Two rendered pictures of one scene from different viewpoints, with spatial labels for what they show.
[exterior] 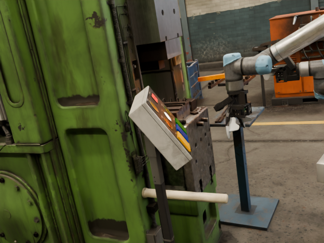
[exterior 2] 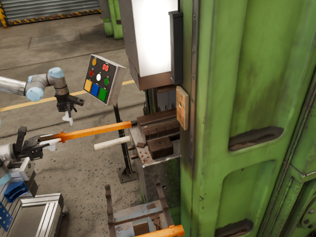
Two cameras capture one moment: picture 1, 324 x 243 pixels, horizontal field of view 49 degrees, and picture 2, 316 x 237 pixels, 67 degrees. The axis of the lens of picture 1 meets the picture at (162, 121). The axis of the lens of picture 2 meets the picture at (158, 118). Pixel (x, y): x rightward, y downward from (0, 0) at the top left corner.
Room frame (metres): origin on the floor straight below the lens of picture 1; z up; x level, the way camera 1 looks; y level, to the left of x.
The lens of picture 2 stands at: (2.81, -0.80, 1.84)
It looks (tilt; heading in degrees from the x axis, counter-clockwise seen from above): 36 degrees down; 137
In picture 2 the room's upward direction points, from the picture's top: 4 degrees counter-clockwise
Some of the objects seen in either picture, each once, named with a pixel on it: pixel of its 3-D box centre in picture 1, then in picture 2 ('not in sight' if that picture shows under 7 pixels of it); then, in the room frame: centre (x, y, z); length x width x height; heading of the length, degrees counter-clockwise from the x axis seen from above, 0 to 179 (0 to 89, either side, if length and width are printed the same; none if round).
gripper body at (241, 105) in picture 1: (237, 103); (64, 101); (1.47, -0.34, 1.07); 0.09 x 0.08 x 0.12; 49
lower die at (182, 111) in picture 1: (150, 113); (174, 121); (2.03, 0.06, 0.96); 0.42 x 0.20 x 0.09; 63
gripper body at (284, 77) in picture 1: (287, 72); (27, 149); (1.79, -0.68, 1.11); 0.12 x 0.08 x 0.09; 63
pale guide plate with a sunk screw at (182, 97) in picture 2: (175, 50); (182, 108); (2.27, -0.16, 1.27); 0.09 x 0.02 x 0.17; 153
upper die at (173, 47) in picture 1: (140, 52); (172, 66); (2.03, 0.06, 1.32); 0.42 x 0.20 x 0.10; 63
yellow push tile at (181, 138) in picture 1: (182, 141); (88, 85); (1.29, -0.07, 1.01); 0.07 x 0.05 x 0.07; 178
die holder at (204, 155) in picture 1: (160, 150); (179, 157); (2.08, 0.04, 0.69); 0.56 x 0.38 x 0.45; 63
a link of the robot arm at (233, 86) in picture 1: (235, 85); (61, 90); (1.48, -0.33, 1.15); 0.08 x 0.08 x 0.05
